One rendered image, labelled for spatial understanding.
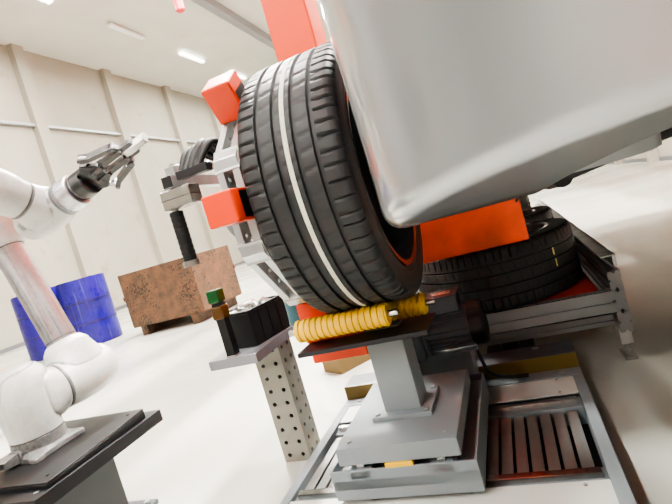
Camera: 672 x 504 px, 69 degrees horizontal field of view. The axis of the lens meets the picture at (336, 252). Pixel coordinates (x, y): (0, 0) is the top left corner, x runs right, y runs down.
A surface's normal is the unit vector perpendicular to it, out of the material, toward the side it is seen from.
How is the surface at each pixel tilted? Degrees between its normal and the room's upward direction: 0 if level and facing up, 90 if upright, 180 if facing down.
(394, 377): 90
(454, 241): 90
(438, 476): 90
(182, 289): 90
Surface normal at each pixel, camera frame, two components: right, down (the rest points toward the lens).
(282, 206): -0.28, 0.25
